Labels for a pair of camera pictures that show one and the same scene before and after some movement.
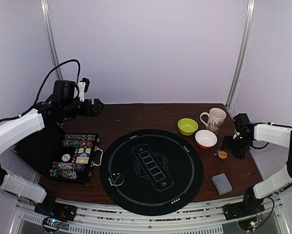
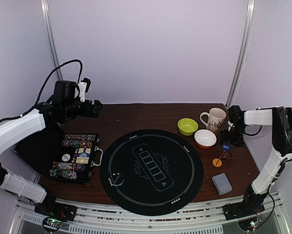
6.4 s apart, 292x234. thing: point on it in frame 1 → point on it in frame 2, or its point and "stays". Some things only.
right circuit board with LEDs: [249, 225] stays
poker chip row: [65, 174] stays
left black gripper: [95, 110] stays
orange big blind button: [223, 154] → [217, 162]
